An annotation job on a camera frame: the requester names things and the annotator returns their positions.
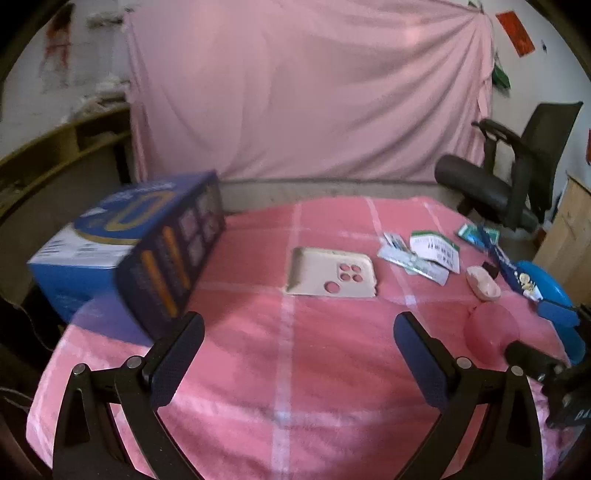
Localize white paper packet green edge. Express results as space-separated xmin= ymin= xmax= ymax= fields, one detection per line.
xmin=410 ymin=230 xmax=462 ymax=274

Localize blue cardboard box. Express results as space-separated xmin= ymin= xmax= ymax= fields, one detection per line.
xmin=27 ymin=171 xmax=227 ymax=344

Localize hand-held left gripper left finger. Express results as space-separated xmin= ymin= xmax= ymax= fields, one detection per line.
xmin=53 ymin=311 xmax=206 ymax=480

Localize pink round lid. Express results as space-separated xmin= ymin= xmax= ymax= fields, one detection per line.
xmin=464 ymin=302 xmax=522 ymax=365

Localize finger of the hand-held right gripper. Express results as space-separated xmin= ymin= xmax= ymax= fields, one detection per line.
xmin=537 ymin=299 xmax=591 ymax=328
xmin=504 ymin=340 xmax=561 ymax=381

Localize beige phone case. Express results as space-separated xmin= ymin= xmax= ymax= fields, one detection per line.
xmin=284 ymin=248 xmax=380 ymax=298

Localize pink checked blanket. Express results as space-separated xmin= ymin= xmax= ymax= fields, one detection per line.
xmin=27 ymin=196 xmax=578 ymax=480

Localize small beige case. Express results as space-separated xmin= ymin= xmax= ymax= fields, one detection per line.
xmin=465 ymin=266 xmax=502 ymax=302

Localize blue plastic object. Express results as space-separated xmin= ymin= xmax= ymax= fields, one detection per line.
xmin=516 ymin=261 xmax=587 ymax=361

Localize pink hanging sheet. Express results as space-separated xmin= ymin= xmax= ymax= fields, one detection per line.
xmin=124 ymin=0 xmax=496 ymax=184

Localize wooden cabinet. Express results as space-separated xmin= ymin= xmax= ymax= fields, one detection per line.
xmin=534 ymin=173 xmax=591 ymax=288

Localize red wall poster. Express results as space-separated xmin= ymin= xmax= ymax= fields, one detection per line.
xmin=496 ymin=11 xmax=535 ymax=58

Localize wooden shelf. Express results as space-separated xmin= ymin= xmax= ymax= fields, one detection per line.
xmin=0 ymin=104 xmax=132 ymax=217

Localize pile of white clutter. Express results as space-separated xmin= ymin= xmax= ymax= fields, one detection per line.
xmin=69 ymin=71 xmax=131 ymax=117

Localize teal packet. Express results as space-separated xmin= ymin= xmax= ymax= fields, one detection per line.
xmin=458 ymin=224 xmax=500 ymax=251

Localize silver blister pack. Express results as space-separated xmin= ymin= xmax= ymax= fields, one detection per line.
xmin=378 ymin=232 xmax=450 ymax=286

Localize black office chair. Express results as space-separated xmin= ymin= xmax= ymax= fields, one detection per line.
xmin=434 ymin=102 xmax=585 ymax=232

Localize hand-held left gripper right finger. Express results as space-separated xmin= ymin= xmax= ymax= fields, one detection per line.
xmin=393 ymin=311 xmax=543 ymax=480

